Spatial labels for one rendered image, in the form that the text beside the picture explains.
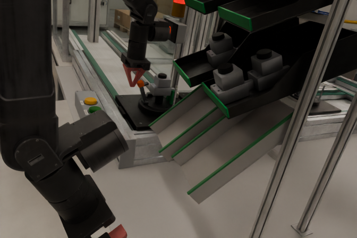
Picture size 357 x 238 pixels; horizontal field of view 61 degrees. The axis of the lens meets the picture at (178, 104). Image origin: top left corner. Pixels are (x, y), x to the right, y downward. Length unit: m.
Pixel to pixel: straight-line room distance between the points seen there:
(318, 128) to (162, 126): 0.76
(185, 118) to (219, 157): 0.18
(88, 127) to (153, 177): 0.53
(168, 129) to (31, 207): 0.39
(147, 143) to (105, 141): 0.50
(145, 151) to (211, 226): 0.29
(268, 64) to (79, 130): 0.37
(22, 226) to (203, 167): 0.42
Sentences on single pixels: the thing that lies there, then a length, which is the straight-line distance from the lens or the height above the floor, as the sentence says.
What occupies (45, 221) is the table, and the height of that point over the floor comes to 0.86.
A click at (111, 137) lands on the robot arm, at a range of 0.41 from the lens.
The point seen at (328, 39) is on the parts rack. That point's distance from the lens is 0.57.
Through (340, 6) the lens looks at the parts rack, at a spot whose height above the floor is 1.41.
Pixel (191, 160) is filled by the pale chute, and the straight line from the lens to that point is 0.74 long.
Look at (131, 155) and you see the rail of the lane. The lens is 0.91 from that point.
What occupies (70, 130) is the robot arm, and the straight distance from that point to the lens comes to 0.42.
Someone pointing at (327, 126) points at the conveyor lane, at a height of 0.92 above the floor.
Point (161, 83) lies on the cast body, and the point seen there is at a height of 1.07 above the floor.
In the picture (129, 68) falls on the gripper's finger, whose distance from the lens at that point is 0.94.
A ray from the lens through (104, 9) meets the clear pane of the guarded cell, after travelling 2.28.
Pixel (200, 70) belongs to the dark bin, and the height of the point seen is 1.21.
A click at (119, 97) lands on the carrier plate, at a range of 1.11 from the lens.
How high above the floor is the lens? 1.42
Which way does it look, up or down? 24 degrees down
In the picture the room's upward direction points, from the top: 10 degrees clockwise
